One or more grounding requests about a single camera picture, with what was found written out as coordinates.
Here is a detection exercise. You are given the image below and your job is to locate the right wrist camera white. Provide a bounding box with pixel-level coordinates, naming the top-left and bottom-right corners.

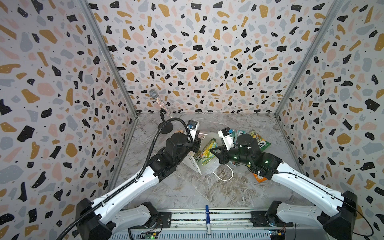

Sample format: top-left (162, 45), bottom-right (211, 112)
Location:
top-left (218, 127), bottom-right (234, 151)

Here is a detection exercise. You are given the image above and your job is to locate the blue marker pen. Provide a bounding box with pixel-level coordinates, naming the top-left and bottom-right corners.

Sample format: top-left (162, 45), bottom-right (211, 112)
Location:
top-left (205, 205), bottom-right (212, 236)

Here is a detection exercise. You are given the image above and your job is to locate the black corrugated cable conduit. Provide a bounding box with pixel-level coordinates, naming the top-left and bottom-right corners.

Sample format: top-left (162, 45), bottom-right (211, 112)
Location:
top-left (55, 117), bottom-right (191, 240)

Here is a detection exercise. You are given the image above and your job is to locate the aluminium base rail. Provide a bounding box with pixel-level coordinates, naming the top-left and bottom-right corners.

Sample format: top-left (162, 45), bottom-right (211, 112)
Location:
top-left (111, 208), bottom-right (331, 240)

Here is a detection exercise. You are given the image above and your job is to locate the yellow green Fox's candy bag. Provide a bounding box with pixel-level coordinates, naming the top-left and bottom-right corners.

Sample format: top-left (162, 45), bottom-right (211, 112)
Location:
top-left (249, 131), bottom-right (271, 151)

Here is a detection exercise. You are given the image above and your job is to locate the orange Fox's candy bag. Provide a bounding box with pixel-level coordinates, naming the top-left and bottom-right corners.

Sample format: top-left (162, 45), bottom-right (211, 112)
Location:
top-left (253, 174), bottom-right (267, 183)

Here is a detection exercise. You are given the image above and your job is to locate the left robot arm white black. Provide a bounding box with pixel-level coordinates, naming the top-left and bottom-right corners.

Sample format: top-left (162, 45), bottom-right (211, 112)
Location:
top-left (75, 130), bottom-right (201, 240)

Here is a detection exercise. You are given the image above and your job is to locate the glitter microphone on stand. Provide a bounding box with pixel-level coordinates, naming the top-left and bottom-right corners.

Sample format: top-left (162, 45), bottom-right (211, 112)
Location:
top-left (149, 89), bottom-right (173, 134)

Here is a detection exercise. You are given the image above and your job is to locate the white paper gift bag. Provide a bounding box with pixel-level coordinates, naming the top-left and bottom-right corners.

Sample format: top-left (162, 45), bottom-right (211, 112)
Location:
top-left (183, 133), bottom-right (234, 182)

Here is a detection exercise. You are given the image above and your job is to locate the green circuit board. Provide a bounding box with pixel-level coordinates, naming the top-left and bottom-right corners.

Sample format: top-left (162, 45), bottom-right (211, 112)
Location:
top-left (139, 231), bottom-right (159, 240)

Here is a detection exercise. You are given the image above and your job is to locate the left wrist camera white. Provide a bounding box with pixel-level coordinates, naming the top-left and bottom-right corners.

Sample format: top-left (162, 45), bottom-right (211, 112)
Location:
top-left (187, 120), bottom-right (199, 142)

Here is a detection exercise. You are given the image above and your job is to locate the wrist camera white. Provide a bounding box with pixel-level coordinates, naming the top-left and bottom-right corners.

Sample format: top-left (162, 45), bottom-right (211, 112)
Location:
top-left (218, 127), bottom-right (234, 151)
top-left (187, 120), bottom-right (199, 142)

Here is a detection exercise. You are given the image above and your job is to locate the teal fruit Fox's candy bag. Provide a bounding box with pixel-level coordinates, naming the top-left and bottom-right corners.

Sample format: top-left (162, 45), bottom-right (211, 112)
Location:
top-left (236, 130), bottom-right (246, 137)

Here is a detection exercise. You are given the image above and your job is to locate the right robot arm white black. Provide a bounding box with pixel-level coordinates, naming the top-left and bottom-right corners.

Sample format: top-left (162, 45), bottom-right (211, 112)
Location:
top-left (210, 128), bottom-right (358, 240)

